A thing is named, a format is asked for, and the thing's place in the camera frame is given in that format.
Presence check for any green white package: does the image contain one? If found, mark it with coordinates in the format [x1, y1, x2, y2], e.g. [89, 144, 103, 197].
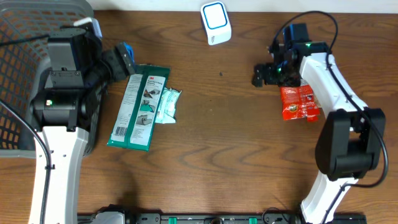
[107, 65, 170, 151]

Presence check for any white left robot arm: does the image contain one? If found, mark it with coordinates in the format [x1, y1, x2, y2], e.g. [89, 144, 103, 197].
[29, 42, 135, 223]

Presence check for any mint green wipes pack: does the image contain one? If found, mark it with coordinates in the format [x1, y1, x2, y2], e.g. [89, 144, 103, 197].
[155, 88, 181, 124]

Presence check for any white barcode scanner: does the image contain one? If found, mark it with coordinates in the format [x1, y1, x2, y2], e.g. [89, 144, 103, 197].
[200, 1, 232, 45]

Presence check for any grey plastic shopping basket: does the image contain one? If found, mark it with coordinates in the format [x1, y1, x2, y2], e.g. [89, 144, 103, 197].
[0, 0, 100, 159]

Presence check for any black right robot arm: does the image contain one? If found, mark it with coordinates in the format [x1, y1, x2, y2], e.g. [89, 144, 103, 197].
[252, 40, 388, 223]

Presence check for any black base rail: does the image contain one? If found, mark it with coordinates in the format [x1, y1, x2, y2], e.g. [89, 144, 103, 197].
[77, 205, 368, 224]

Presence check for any red snack bag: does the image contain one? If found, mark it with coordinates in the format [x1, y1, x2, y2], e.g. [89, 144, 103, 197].
[279, 80, 320, 122]

